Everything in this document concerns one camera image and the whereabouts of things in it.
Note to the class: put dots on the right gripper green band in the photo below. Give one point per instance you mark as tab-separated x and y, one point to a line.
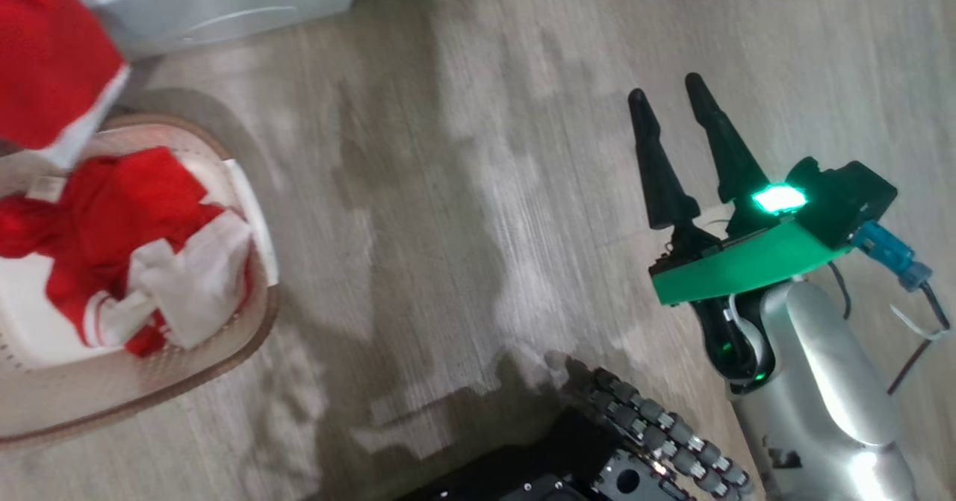
747	266

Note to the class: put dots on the red white striped garment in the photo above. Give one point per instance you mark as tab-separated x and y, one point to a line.
112	217

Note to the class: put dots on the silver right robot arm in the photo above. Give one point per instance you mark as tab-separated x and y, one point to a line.
829	396

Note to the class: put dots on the black robot base with wheel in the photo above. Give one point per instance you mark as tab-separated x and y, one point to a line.
597	456

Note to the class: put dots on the cream perforated laundry basket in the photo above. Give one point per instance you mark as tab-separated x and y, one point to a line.
149	389

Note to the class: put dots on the round washer filter cover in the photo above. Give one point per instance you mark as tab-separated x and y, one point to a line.
239	19

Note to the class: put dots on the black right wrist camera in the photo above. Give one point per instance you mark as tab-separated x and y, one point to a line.
844	195

